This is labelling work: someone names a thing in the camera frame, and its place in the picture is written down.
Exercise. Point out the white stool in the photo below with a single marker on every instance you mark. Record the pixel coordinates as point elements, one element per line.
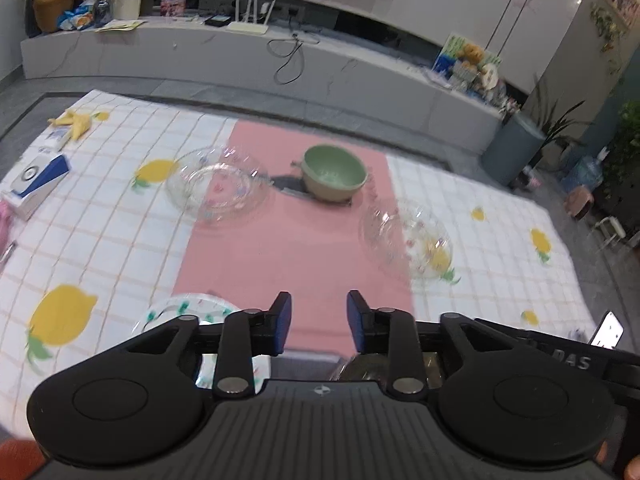
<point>607,230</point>

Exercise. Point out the clear glass floral plate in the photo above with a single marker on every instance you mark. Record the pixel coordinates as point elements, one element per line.
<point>217,187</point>
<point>410,240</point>

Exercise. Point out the yellow papers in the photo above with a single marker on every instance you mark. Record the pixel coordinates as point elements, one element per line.
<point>120,25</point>

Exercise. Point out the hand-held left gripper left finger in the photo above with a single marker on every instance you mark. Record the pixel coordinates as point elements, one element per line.
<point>283,321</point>

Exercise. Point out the colourful picture board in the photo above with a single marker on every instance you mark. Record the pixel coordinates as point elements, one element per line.
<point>447,55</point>

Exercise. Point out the green bowl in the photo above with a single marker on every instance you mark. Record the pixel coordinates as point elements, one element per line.
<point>332,172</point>

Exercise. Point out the banana peel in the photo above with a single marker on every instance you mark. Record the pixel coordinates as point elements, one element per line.
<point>77,122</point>

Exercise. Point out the white floral plate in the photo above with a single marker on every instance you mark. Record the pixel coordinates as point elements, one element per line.
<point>200,305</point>

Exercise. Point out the gold vase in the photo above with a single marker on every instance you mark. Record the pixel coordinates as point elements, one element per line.
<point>52,7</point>

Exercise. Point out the brown teddy bear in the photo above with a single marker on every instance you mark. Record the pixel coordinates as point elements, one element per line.
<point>472,52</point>

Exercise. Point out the blue and white box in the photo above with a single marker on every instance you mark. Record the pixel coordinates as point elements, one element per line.
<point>35,185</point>

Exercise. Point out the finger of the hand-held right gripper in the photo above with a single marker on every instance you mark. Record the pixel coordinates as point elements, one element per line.
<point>500,327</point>

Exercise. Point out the white round hand fan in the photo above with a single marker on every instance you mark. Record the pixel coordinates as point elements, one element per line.
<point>491,76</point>

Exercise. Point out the person's right hand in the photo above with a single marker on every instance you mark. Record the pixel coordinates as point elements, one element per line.
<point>634,469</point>

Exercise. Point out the blue water bottle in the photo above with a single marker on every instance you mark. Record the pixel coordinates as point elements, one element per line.
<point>582,175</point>

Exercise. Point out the pink photo card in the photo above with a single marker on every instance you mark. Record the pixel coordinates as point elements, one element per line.
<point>173,8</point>

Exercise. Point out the blue snack bag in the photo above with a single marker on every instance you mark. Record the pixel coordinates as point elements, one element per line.
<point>75,17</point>

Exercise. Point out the white router with antennas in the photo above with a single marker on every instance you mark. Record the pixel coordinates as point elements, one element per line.
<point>250,22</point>

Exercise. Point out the pink stool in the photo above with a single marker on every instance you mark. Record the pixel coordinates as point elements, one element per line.
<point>580,202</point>

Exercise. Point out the bushy green plant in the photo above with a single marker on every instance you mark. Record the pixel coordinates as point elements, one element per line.
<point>627,150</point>

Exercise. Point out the small black box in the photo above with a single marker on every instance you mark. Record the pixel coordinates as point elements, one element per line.
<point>218,21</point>

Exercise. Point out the white checkered lemon tablecloth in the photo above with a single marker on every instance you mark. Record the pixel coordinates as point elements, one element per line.
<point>100,240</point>

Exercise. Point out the blue glass vase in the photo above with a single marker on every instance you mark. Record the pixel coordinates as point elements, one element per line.
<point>102,12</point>

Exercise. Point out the smartphone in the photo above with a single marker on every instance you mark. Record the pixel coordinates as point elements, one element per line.
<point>609,331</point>

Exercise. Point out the long-leaf potted plant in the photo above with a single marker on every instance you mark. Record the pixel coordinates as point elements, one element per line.
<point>557,120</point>

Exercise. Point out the grey round bin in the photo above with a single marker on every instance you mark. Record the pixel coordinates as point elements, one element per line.
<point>512,150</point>

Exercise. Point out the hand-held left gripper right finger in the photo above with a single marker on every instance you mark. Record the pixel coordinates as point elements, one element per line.
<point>355,321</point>

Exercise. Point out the pink soft item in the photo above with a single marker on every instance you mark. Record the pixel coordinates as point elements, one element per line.
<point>5,222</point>

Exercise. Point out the small white packet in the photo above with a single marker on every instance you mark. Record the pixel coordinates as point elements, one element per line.
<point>56,139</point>

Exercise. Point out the hanging vine plant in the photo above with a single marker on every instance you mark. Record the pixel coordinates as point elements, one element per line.
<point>607,30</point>

